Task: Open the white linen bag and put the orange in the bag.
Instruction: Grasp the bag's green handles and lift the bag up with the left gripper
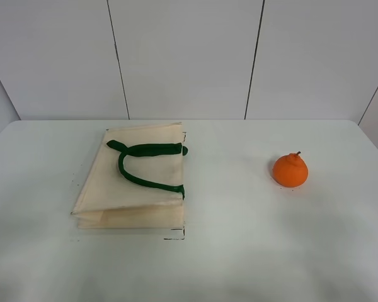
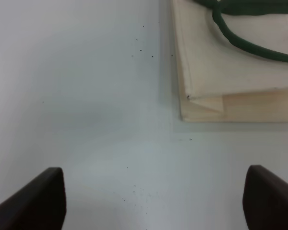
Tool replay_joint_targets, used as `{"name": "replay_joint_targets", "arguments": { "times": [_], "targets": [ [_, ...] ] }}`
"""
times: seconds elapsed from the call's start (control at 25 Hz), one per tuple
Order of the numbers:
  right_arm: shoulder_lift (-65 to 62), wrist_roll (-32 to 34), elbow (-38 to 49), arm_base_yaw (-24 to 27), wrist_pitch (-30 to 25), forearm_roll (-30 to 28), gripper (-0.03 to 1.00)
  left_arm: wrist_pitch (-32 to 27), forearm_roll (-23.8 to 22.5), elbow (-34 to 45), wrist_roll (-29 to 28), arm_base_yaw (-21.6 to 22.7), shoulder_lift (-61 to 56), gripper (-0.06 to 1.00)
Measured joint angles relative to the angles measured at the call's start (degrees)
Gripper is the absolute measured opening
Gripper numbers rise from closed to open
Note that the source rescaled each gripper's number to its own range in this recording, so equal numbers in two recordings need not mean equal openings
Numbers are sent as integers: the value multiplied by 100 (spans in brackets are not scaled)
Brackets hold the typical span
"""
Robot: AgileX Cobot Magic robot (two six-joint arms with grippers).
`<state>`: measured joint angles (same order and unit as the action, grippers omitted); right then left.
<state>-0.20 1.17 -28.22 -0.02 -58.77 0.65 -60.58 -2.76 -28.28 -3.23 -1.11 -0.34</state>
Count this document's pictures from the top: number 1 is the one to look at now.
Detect white linen bag green handles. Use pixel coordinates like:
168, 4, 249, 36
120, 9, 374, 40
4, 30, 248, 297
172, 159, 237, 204
71, 122, 187, 230

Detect orange fruit with stem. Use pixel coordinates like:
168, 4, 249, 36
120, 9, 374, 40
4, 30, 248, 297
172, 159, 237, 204
272, 152, 309, 187

